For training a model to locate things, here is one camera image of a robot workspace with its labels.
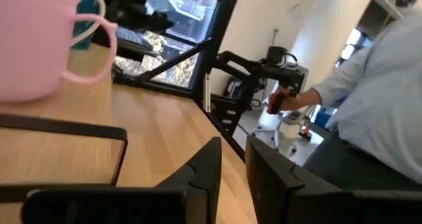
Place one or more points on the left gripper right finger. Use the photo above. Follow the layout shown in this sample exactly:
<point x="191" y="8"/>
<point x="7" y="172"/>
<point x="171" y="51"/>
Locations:
<point x="273" y="191"/>

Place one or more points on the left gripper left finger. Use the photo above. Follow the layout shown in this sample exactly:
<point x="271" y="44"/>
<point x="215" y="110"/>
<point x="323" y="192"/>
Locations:
<point x="198" y="197"/>

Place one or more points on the white speckled mug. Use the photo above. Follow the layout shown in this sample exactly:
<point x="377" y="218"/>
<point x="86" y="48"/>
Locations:
<point x="103" y="5"/>

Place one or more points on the pink plastic mug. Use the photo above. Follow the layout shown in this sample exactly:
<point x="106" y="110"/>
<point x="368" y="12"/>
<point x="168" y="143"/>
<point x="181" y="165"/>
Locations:
<point x="33" y="43"/>

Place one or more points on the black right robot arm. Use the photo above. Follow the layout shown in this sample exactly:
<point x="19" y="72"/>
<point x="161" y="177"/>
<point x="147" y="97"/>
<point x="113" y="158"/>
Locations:
<point x="237" y="64"/>

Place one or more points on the blue box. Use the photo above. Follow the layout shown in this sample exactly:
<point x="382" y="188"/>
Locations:
<point x="324" y="120"/>

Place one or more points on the person's hand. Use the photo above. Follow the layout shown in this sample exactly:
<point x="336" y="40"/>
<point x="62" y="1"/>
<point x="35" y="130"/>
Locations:
<point x="288" y="102"/>

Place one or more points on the white plastic strip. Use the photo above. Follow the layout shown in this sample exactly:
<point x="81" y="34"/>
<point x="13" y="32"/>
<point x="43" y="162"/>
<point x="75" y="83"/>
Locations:
<point x="207" y="95"/>

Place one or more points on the black equipment box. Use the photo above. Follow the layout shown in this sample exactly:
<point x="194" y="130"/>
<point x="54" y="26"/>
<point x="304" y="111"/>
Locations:
<point x="234" y="89"/>

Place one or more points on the person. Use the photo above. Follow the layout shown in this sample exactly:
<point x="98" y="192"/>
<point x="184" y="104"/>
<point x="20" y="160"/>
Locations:
<point x="379" y="102"/>

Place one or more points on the black diagonal brace bar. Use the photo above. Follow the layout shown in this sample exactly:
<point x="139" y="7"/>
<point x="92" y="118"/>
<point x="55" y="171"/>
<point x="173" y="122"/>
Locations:
<point x="174" y="61"/>

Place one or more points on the black keyboard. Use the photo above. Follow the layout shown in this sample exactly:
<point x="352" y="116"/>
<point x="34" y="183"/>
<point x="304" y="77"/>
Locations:
<point x="132" y="38"/>

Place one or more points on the black monitor stand pole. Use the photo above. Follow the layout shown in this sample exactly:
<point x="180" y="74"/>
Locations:
<point x="132" y="6"/>

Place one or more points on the black aluminium table frame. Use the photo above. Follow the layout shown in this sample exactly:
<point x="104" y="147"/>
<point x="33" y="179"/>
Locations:
<point x="219" y="118"/>

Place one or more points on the wooden shelf black metal frame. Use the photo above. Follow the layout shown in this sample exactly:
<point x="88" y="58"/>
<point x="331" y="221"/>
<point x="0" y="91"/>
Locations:
<point x="82" y="99"/>

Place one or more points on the black window frame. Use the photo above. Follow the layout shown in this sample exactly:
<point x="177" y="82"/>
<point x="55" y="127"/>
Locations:
<point x="216" y="36"/>

